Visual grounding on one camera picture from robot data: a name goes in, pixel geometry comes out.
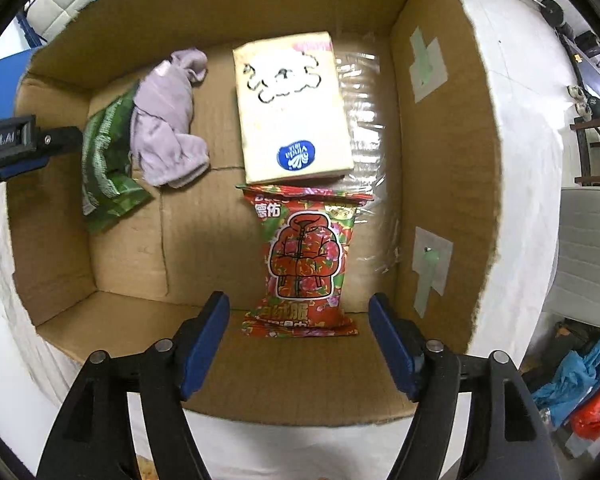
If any wooden chair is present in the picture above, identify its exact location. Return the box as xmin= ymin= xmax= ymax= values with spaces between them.
xmin=570 ymin=114 xmax=600 ymax=187

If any cream tissue pack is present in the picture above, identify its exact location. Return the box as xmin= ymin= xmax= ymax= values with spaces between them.
xmin=232 ymin=30 xmax=356 ymax=185

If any large cardboard box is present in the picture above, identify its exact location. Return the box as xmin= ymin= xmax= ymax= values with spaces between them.
xmin=0 ymin=0 xmax=588 ymax=480

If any blue board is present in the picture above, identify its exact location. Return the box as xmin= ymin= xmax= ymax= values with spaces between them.
xmin=0 ymin=12 xmax=43 ymax=126

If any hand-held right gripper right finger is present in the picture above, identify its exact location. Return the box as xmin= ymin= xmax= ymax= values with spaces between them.
xmin=368 ymin=293 xmax=565 ymax=480

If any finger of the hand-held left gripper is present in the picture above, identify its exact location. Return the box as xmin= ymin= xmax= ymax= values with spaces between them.
xmin=0 ymin=114 xmax=85 ymax=193

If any red floral snack packet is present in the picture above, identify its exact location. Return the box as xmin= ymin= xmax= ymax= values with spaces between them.
xmin=236 ymin=183 xmax=376 ymax=339

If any green snack packet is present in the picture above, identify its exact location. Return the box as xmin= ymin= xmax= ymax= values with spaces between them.
xmin=81 ymin=82 xmax=156 ymax=234

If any lilac cloth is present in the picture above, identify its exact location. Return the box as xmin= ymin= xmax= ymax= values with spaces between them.
xmin=129 ymin=48 xmax=211 ymax=189

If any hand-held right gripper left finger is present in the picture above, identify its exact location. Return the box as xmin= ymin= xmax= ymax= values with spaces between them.
xmin=36 ymin=291 xmax=231 ymax=480

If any red plastic bag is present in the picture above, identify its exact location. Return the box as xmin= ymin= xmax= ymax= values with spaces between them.
xmin=570 ymin=379 xmax=600 ymax=442

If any white cabinet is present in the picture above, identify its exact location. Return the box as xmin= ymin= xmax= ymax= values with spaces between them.
xmin=555 ymin=185 xmax=600 ymax=332

